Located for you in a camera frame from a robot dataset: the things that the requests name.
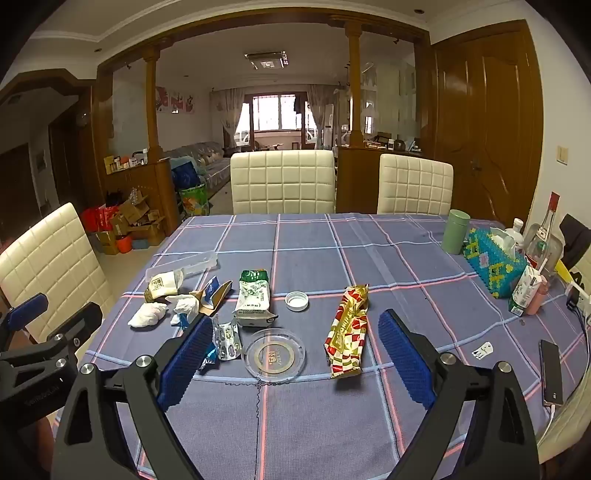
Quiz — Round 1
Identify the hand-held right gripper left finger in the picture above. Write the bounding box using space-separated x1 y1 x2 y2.
51 316 215 480

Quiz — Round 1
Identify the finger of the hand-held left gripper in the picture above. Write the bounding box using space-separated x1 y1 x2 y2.
28 302 103 370
0 293 49 342

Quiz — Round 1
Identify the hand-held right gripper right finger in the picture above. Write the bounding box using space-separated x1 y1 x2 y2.
378 309 541 480

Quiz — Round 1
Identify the blue foil wrapper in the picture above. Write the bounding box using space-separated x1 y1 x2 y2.
198 346 220 372

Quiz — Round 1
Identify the silver blister pack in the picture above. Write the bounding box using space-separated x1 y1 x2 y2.
212 318 243 361

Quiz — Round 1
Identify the white tissue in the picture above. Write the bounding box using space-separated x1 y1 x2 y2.
128 302 169 329
165 293 204 330

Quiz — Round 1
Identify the red gold snack wrapper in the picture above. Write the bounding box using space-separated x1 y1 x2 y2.
324 284 370 380

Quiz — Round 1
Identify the torn blue brown carton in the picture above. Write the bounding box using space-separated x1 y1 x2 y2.
189 276 234 317

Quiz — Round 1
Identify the yellow snack wrapper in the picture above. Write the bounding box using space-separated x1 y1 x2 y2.
144 269 185 303

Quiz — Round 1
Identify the clear glass ashtray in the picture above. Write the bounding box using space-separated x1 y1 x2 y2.
243 328 307 383

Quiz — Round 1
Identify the green white milk bag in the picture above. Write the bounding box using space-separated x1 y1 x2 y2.
232 268 279 327

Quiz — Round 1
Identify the clear plastic tray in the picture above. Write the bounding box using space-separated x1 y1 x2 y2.
145 250 219 284

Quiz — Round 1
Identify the person's left forearm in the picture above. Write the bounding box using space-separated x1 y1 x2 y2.
18 413 58 480

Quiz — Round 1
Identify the cream quilted leather chair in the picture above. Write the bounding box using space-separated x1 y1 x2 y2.
538 383 591 464
0 202 114 344
377 153 454 216
229 150 336 215

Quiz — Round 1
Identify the red paper bag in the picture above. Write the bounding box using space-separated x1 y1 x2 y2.
79 205 120 234

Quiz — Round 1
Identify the pile of cardboard boxes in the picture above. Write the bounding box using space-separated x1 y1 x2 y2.
95 194 167 254

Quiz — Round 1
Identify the blue beaded tissue box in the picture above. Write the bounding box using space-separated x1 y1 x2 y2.
464 226 528 299

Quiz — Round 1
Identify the blue plaid tablecloth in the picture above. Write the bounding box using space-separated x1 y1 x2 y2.
53 213 591 480

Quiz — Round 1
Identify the green white milk carton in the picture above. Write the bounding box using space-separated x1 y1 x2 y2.
508 265 543 317

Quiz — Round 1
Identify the green cup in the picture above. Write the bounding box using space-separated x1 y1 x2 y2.
442 209 472 256

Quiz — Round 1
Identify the black smartphone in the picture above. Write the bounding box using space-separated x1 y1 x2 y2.
539 339 565 408

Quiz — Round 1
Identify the pink bottle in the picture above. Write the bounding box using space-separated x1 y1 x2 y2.
526 274 550 316

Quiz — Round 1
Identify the colourful woven bag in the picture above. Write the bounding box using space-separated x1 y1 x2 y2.
179 182 208 217

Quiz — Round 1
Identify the row of small boxes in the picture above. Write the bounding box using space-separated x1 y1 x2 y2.
104 150 151 174

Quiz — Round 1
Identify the white plastic bottle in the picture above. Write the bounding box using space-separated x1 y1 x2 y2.
503 218 527 254

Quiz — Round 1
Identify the blue bag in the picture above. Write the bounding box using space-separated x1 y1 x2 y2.
171 159 200 188

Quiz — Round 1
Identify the clear glass liquor bottle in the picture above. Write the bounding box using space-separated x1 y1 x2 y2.
524 191 561 273

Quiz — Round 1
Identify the white power strip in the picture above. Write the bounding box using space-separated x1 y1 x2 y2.
566 270 591 324

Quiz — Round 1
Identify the grey patterned sofa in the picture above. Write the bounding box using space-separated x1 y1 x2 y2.
164 141 232 195

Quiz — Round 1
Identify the black bag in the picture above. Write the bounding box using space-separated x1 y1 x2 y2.
558 213 591 273

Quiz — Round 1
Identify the wooden pillar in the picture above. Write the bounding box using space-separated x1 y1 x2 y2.
143 48 164 160
344 23 365 146

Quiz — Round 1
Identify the white standing air conditioner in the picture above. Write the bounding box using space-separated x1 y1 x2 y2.
322 104 335 149

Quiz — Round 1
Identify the patterned curtain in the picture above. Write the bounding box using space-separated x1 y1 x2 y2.
307 85 333 139
210 89 245 148

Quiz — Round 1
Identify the brown wooden door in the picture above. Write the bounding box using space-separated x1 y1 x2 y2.
431 21 544 227

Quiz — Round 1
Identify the living room window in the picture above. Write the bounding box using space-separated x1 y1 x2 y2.
252 93 296 132

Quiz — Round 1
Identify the square ceiling light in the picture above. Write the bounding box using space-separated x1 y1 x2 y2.
244 51 289 70

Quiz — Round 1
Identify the white charging cable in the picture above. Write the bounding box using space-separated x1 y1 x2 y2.
536 404 557 446

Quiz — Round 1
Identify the wooden half wall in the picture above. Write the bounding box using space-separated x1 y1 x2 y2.
336 145 435 215
104 157 178 222

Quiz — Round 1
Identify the pink wall poster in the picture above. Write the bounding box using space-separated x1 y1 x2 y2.
154 88 195 114

